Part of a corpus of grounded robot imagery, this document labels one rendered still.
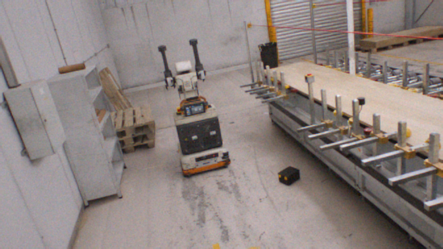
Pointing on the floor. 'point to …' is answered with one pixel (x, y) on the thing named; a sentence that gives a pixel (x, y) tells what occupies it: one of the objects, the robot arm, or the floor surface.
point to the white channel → (351, 36)
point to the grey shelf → (88, 132)
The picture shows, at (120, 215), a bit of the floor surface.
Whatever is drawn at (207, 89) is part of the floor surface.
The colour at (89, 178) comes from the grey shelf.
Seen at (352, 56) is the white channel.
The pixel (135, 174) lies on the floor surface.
